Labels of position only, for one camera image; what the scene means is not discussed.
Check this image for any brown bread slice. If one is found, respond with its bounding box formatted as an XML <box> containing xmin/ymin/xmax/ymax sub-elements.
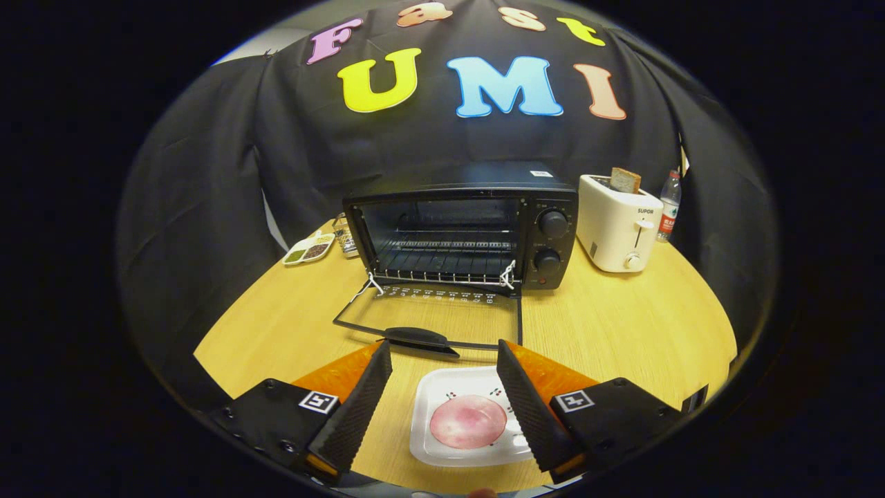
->
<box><xmin>609</xmin><ymin>167</ymin><xmax>642</xmax><ymax>194</ymax></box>

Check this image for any clear water bottle red label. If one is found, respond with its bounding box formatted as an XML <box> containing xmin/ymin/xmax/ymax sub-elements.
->
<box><xmin>655</xmin><ymin>169</ymin><xmax>682</xmax><ymax>243</ymax></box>

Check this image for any black backdrop cloth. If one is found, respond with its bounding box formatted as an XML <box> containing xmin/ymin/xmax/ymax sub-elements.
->
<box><xmin>114</xmin><ymin>0</ymin><xmax>782</xmax><ymax>409</ymax></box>

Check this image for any white square plate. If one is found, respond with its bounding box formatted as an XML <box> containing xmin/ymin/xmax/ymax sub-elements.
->
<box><xmin>409</xmin><ymin>367</ymin><xmax>533</xmax><ymax>468</ymax></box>

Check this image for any white toaster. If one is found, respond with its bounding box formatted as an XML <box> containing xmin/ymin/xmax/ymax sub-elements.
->
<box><xmin>576</xmin><ymin>173</ymin><xmax>664</xmax><ymax>273</ymax></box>

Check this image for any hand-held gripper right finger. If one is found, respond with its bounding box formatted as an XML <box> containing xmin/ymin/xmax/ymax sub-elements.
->
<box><xmin>496</xmin><ymin>339</ymin><xmax>709</xmax><ymax>485</ymax></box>

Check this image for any pink ham slice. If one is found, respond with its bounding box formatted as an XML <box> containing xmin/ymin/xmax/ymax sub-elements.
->
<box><xmin>429</xmin><ymin>394</ymin><xmax>508</xmax><ymax>450</ymax></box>

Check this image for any black toaster oven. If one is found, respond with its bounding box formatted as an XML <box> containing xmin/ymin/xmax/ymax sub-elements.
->
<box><xmin>333</xmin><ymin>163</ymin><xmax>580</xmax><ymax>359</ymax></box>

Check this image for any white divided spice dish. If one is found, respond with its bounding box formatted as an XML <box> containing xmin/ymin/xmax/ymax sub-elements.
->
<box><xmin>282</xmin><ymin>232</ymin><xmax>336</xmax><ymax>266</ymax></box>

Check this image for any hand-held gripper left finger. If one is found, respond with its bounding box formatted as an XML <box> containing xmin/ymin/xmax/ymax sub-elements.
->
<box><xmin>207</xmin><ymin>339</ymin><xmax>393</xmax><ymax>485</ymax></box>

